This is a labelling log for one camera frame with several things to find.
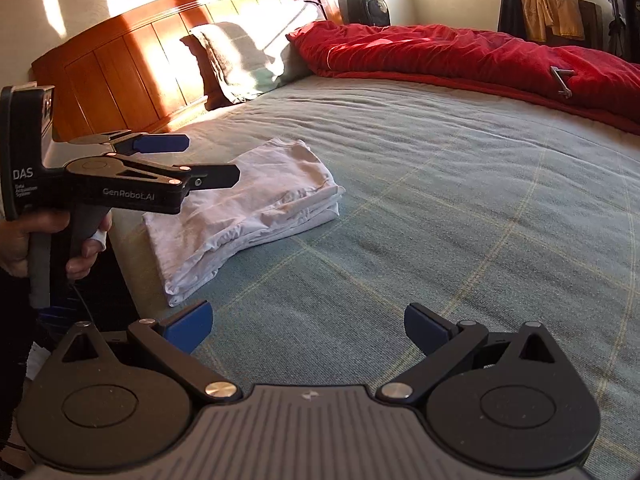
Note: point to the red quilt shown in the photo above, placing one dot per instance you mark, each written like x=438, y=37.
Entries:
x=450, y=55

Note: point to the grey backpack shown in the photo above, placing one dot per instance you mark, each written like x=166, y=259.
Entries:
x=365, y=5

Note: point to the wooden headboard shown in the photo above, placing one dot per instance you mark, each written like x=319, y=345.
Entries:
x=125, y=60

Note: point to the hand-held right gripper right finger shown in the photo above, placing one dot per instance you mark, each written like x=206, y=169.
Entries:
x=427, y=330

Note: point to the yellow garment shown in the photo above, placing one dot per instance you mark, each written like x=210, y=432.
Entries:
x=552, y=12

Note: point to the black garment on chair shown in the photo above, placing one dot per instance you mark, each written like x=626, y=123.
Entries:
x=510, y=10

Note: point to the bed with green plaid sheet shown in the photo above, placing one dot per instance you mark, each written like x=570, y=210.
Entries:
x=450, y=210

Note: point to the dark cloth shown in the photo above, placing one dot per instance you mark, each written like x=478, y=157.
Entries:
x=617, y=35

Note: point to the dark wooden chair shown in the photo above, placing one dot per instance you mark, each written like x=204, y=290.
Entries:
x=592, y=20

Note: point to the black jacket with round patch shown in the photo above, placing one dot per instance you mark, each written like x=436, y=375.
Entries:
x=632, y=5

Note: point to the person's left hand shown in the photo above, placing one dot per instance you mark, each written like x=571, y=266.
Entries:
x=15, y=240

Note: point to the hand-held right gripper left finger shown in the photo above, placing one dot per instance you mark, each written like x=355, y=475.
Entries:
x=190, y=327

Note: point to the white long-sleeve printed shirt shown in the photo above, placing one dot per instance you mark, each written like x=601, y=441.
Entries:
x=260, y=200

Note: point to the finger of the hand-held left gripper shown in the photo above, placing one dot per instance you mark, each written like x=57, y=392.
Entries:
x=160, y=144
x=215, y=176

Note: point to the light plaid pillow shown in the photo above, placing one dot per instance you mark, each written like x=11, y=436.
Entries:
x=250, y=55

